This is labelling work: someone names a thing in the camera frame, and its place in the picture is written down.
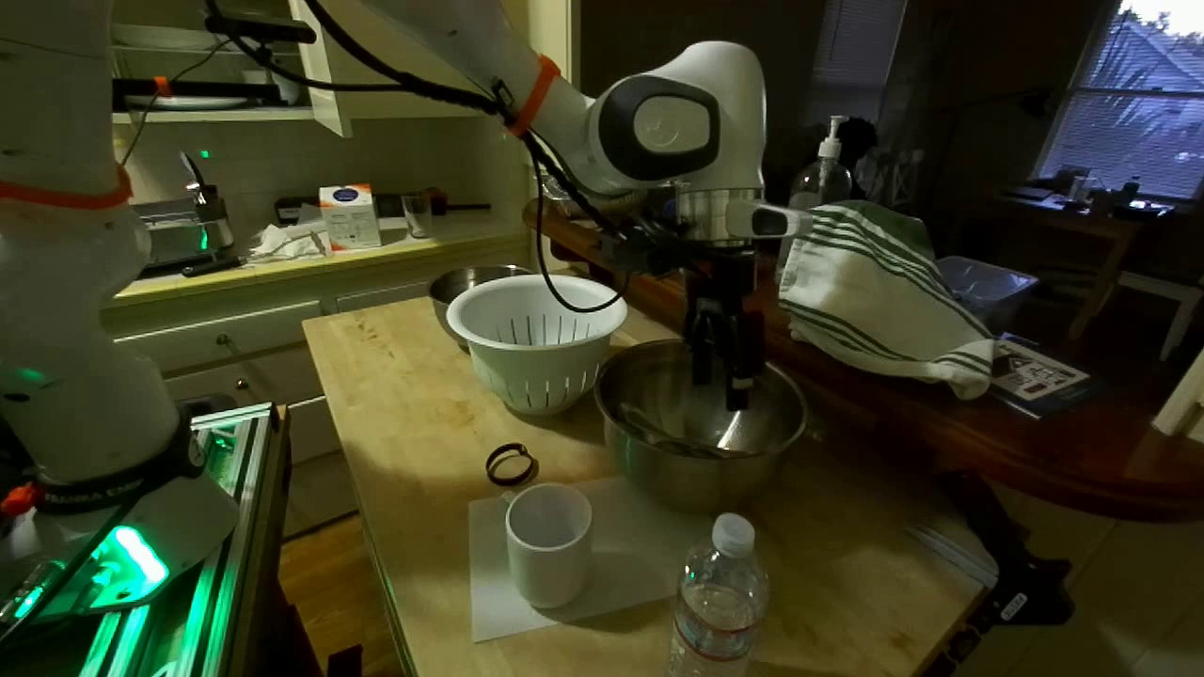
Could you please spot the black clamp device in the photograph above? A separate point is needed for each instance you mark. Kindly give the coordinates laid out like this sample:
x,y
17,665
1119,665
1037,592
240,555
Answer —
x,y
1018,576

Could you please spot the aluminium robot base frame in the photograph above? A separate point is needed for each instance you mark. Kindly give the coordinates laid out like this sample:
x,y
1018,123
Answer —
x,y
151,587

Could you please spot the brown wooden counter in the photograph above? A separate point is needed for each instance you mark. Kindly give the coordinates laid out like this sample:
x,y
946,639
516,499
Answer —
x,y
906,428

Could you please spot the clear plastic water bottle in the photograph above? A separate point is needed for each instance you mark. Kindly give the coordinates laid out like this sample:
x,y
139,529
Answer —
x,y
716,602

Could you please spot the white plastic colander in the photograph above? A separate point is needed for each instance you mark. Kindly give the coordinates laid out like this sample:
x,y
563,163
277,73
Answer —
x,y
541,362

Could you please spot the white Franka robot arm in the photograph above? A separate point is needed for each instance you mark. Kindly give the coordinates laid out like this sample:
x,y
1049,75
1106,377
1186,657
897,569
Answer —
x,y
77,350

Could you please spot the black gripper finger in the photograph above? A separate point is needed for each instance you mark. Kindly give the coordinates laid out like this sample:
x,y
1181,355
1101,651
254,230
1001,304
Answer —
x,y
742,360
704,347

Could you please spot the clear soap pump bottle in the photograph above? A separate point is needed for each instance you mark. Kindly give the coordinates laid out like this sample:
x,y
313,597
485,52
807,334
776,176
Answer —
x,y
827,163

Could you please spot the black device with green light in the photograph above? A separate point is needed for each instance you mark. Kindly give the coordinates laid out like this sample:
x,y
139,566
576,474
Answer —
x,y
189,230

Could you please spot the large silver metal bowl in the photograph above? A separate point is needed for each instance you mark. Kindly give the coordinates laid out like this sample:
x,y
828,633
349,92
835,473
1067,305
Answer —
x,y
776,455

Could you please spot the clear plastic container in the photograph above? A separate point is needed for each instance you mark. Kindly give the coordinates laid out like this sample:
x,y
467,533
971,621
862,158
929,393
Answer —
x,y
991,288

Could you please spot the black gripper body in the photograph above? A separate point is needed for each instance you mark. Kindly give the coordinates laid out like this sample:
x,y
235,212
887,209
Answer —
x,y
722,281

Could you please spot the green striped white towel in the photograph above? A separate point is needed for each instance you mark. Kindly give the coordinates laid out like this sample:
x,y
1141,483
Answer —
x,y
869,304

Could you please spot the white ceramic cup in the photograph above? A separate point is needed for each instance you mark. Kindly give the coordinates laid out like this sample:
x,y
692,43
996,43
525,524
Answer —
x,y
549,550

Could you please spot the printed magazine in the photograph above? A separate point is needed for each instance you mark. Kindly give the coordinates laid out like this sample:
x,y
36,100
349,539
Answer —
x,y
1042,377

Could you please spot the window with frame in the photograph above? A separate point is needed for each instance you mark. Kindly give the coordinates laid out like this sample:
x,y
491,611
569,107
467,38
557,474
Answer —
x,y
1131,115

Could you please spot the white paper sheet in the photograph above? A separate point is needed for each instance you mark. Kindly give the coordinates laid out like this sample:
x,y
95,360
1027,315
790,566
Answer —
x,y
643,550

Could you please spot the white drawer cabinet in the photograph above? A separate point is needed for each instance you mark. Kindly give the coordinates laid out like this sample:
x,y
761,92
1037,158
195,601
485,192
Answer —
x,y
226,334

